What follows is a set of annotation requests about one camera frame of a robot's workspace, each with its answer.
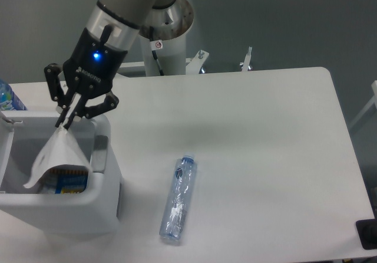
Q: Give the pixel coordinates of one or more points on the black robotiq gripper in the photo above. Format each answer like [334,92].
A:
[89,72]

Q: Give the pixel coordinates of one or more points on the white paper napkin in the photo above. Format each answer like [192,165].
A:
[61,151]

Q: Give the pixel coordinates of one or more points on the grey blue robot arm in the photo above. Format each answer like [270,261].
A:
[126,17]

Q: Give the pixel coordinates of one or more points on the white open trash can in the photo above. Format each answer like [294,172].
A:
[94,211]

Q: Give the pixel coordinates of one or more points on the blue labelled drink bottle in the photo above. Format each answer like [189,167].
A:
[9,100]

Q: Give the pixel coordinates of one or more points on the blue yellow snack wrapper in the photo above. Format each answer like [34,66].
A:
[70,181]

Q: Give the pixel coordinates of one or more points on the clear wrapper in bin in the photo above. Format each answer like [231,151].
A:
[48,185]

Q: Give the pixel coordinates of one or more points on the clear empty plastic bottle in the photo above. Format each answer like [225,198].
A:
[179,198]

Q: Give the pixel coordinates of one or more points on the black device at table edge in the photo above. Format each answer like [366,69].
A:
[367,233]

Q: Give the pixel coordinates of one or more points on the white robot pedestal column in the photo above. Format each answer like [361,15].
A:
[163,39]

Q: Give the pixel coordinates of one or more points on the right white base bracket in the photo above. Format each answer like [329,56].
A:
[245,65]

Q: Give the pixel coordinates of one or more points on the white frame right edge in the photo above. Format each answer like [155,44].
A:
[367,111]

